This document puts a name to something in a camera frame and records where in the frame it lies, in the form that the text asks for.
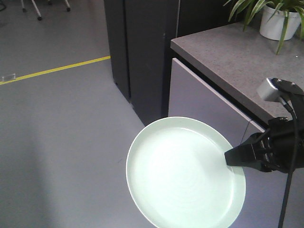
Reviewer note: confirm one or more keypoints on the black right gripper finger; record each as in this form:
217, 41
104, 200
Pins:
248, 154

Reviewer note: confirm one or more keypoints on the grey kitchen cabinet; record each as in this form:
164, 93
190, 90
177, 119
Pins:
191, 96

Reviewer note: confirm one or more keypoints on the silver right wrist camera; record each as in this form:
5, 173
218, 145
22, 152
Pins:
267, 91

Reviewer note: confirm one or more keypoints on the light green round plate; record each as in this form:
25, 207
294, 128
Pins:
178, 177

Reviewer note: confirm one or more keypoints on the green leafy plant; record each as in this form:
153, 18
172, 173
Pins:
253, 7

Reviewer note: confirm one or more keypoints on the dark tall cabinet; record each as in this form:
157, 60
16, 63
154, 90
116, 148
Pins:
140, 34

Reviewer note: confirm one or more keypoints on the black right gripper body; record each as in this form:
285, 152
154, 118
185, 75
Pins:
282, 137

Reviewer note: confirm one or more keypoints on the white plant pot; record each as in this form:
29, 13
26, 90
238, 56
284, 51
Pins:
272, 25

